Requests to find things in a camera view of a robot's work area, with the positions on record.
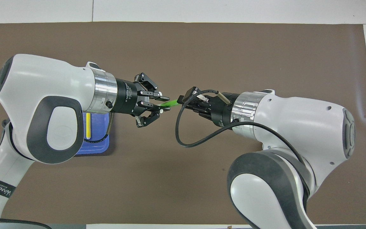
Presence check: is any blue plastic tray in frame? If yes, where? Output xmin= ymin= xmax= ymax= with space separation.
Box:
xmin=75 ymin=111 xmax=110 ymax=156

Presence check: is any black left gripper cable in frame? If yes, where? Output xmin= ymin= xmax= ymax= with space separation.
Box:
xmin=0 ymin=112 xmax=114 ymax=229

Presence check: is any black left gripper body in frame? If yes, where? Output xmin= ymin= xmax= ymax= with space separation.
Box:
xmin=112 ymin=78 xmax=145 ymax=116

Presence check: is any green marker pen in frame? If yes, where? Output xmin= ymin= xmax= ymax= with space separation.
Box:
xmin=158 ymin=100 xmax=181 ymax=108

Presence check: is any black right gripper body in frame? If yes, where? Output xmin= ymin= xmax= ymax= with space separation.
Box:
xmin=200 ymin=92 xmax=242 ymax=128

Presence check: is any brown table mat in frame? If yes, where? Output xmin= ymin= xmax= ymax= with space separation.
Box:
xmin=0 ymin=22 xmax=366 ymax=225

